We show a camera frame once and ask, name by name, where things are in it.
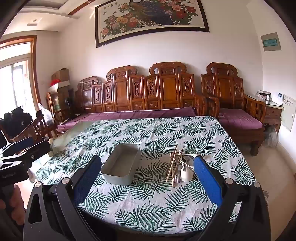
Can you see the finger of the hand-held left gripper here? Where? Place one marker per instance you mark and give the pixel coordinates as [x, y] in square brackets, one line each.
[22, 143]
[37, 150]

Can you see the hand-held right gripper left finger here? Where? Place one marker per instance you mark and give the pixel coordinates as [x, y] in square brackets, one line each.
[89, 178]

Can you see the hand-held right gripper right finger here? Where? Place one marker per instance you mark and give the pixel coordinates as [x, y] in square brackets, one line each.
[205, 178]

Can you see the grey rectangular tray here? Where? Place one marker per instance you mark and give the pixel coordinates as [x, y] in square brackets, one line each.
[109, 173]

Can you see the metal fork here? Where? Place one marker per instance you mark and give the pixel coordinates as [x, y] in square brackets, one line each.
[177, 178]

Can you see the wooden chopstick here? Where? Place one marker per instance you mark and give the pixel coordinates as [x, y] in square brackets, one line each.
[178, 153]
[174, 162]
[171, 163]
[177, 167]

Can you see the person's left hand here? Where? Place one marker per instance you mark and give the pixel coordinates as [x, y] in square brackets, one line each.
[19, 204]

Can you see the wooden chair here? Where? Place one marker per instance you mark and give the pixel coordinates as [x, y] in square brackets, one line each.
[37, 129]

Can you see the black clothing pile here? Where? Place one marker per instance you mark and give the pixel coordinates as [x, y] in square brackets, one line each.
[16, 118]

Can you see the white plastic bag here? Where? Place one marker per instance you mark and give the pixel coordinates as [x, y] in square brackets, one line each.
[46, 115]

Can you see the green and white box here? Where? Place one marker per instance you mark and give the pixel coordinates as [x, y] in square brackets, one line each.
[54, 103]

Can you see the large brown cardboard box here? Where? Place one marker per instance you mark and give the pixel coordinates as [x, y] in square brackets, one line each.
[64, 97]

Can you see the wooden framed glass door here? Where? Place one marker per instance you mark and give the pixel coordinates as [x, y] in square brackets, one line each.
[13, 76]

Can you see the purple armchair cushion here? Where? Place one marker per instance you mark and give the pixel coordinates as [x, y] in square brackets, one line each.
[238, 118]

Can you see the red decoration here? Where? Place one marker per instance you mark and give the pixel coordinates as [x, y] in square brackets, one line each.
[55, 82]

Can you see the leaf print tablecloth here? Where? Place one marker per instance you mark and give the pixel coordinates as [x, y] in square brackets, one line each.
[150, 129]

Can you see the grey fluffy duster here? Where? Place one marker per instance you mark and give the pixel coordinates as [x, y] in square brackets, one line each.
[270, 136]

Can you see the open brown cardboard box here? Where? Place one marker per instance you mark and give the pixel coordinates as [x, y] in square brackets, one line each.
[60, 74]

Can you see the purple sofa cushion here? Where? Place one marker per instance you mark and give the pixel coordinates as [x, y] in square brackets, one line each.
[138, 113]

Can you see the wooden side table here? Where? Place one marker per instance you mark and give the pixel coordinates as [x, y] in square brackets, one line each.
[272, 113]

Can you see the carved wooden armchair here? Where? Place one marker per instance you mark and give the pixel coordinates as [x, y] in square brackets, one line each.
[225, 85]

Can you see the carved wooden sofa bench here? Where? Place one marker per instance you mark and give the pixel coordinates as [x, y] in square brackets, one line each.
[168, 88]

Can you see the white desk device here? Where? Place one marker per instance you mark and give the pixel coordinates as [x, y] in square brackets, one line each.
[277, 97]

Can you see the ceiling spotlight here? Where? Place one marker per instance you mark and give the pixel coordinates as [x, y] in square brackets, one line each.
[34, 20]

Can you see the framed peacock painting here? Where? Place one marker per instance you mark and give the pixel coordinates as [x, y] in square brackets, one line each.
[150, 18]

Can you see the grey wall panel box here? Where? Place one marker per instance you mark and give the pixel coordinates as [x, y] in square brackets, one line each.
[271, 42]

